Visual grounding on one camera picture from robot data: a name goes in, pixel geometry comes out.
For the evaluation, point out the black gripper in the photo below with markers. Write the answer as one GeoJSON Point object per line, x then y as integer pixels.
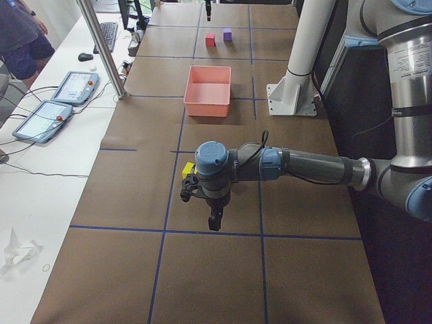
{"type": "Point", "coordinates": [216, 202]}

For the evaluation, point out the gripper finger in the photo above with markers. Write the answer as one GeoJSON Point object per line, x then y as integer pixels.
{"type": "Point", "coordinates": [208, 7]}

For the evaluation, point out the purple foam block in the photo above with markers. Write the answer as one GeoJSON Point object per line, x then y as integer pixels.
{"type": "Point", "coordinates": [227, 35]}

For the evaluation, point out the red foam block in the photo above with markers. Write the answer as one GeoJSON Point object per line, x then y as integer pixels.
{"type": "Point", "coordinates": [210, 39]}

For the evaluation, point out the yellow foam block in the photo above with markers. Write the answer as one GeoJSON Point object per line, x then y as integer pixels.
{"type": "Point", "coordinates": [189, 168]}

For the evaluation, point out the pink plastic bin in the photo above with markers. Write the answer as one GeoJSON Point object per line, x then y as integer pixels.
{"type": "Point", "coordinates": [207, 91]}

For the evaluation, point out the black keyboard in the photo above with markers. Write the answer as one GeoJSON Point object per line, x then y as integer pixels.
{"type": "Point", "coordinates": [109, 31]}

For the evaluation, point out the black computer mouse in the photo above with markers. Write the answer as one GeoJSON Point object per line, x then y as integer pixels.
{"type": "Point", "coordinates": [85, 57]}

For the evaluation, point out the far teach pendant tablet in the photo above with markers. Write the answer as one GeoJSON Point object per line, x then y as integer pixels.
{"type": "Point", "coordinates": [76, 88]}

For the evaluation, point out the teach pendant tablet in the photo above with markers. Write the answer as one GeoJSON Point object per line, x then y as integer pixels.
{"type": "Point", "coordinates": [76, 88]}
{"type": "Point", "coordinates": [44, 122]}

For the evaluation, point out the person in dark clothes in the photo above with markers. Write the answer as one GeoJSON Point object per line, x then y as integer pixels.
{"type": "Point", "coordinates": [25, 49]}

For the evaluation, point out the near teach pendant tablet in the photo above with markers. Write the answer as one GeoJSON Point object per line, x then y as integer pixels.
{"type": "Point", "coordinates": [44, 122]}

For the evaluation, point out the crumpled white paper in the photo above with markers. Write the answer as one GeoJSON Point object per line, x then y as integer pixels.
{"type": "Point", "coordinates": [15, 253]}

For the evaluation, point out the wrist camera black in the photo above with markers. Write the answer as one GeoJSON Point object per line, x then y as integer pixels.
{"type": "Point", "coordinates": [191, 187]}

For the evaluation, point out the aluminium frame post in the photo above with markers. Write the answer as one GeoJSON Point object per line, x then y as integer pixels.
{"type": "Point", "coordinates": [92, 22]}

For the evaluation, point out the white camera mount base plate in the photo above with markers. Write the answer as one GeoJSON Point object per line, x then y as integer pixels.
{"type": "Point", "coordinates": [292, 95]}

